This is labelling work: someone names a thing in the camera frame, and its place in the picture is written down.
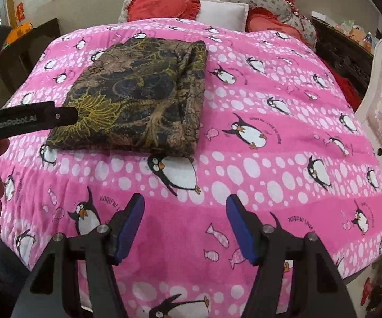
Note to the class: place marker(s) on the white box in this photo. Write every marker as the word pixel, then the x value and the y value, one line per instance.
pixel 320 15

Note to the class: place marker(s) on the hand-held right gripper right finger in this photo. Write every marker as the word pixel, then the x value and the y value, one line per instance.
pixel 240 228

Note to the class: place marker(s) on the brown patterned garment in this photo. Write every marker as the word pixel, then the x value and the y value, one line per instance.
pixel 138 96

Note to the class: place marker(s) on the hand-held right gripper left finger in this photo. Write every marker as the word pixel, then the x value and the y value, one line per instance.
pixel 131 225

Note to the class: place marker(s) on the pile of colourful packets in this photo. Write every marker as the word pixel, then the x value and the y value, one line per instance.
pixel 356 34

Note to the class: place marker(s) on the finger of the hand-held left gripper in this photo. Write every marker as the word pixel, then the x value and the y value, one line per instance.
pixel 66 116

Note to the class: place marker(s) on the pink penguin blanket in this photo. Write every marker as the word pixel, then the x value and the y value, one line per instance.
pixel 243 172

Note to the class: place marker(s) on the red wall sticker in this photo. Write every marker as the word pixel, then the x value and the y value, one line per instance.
pixel 19 12

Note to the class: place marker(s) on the red toy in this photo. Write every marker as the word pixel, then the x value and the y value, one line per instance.
pixel 373 291

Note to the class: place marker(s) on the red fringed decoration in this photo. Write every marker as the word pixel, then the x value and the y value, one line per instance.
pixel 290 6

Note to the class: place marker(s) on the person's dark clothing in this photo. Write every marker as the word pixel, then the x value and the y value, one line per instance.
pixel 2 271

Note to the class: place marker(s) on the orange bag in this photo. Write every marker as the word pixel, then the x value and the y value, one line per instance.
pixel 20 32

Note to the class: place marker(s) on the dark wooden nightstand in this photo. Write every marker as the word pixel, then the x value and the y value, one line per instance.
pixel 38 43

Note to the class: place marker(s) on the red heart pillow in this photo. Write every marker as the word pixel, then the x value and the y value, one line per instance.
pixel 267 23
pixel 157 6

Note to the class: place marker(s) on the dark carved wooden cabinet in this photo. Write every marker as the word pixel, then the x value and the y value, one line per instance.
pixel 339 53

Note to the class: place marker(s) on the white square pillow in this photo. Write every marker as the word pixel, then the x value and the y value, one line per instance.
pixel 220 13

